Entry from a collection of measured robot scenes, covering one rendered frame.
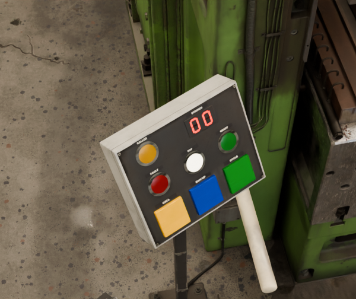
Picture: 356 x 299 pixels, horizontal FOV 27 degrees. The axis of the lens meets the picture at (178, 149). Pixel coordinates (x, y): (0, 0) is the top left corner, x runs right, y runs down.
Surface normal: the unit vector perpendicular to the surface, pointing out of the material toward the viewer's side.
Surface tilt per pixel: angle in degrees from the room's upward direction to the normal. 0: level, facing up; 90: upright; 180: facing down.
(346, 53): 0
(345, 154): 90
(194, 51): 90
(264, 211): 90
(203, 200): 60
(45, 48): 0
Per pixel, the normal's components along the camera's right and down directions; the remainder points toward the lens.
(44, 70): -0.02, -0.57
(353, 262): 0.19, 0.80
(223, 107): 0.50, 0.29
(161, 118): -0.31, -0.82
